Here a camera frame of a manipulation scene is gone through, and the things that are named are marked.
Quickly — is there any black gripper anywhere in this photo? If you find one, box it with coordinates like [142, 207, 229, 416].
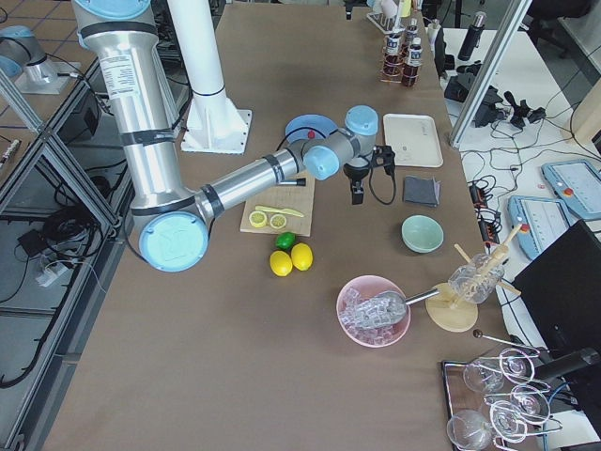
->
[344, 0, 354, 20]
[343, 145, 394, 205]

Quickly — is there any blue round plate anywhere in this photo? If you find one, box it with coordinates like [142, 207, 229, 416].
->
[285, 114, 337, 143]

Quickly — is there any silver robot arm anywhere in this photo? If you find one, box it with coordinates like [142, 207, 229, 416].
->
[73, 1, 379, 272]

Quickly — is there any cream rabbit tray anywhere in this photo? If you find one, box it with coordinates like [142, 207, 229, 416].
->
[383, 113, 443, 168]

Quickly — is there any pink cup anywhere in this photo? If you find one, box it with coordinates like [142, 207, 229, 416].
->
[379, 0, 399, 19]

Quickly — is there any grey folded cloth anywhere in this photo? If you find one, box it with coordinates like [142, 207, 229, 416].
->
[403, 176, 440, 208]

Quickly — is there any dark drink bottle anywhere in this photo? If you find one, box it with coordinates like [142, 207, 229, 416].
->
[404, 18, 418, 46]

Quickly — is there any steel muddler black tip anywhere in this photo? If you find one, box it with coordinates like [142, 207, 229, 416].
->
[278, 178, 307, 187]

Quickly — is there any drink bottle white cap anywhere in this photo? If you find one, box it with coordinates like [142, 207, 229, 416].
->
[401, 37, 423, 87]

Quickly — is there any green bowl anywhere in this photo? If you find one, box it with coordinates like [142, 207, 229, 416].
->
[401, 215, 444, 254]

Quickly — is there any wooden cutting board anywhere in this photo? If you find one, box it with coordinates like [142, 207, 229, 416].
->
[239, 171, 316, 237]

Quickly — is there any yellow plastic knife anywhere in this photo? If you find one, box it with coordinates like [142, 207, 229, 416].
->
[254, 205, 304, 218]

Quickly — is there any lemon slice lower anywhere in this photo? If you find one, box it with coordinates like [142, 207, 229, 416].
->
[269, 213, 287, 230]

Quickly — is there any yellow lemon upper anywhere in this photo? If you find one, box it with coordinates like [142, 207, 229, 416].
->
[290, 242, 314, 272]

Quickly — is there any yellow lemon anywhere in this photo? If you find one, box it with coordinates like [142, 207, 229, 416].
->
[270, 250, 293, 277]
[290, 242, 314, 272]

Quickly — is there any black water bottle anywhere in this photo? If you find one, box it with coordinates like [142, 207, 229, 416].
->
[457, 11, 487, 61]

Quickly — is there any green lime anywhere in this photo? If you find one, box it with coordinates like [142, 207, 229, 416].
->
[275, 231, 297, 251]

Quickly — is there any pink bowl of ice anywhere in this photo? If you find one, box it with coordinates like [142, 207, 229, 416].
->
[336, 275, 411, 348]

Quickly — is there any yellow lemon lower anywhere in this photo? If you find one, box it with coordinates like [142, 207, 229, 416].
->
[270, 250, 293, 277]

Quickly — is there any metal ice scoop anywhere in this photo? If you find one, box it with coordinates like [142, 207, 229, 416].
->
[370, 288, 439, 327]

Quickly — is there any clear glass on stand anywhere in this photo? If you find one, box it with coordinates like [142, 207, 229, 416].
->
[448, 254, 504, 304]

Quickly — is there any wooden glass tree stand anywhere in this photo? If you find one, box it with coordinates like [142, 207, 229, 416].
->
[425, 224, 523, 333]

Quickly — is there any blue teach pendant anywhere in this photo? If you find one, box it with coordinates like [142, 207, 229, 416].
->
[507, 195, 577, 260]

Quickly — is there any black monitor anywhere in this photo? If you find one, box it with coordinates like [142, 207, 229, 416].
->
[514, 220, 600, 352]

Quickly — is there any white wire cup rack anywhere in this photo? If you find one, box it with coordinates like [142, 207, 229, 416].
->
[367, 0, 413, 35]

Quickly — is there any copper wire bottle rack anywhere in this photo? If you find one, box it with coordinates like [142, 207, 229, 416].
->
[379, 28, 423, 87]

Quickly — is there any aluminium frame post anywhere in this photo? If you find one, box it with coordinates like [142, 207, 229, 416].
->
[449, 0, 532, 148]

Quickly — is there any wire glass rack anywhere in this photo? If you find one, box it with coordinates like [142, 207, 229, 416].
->
[441, 345, 562, 450]

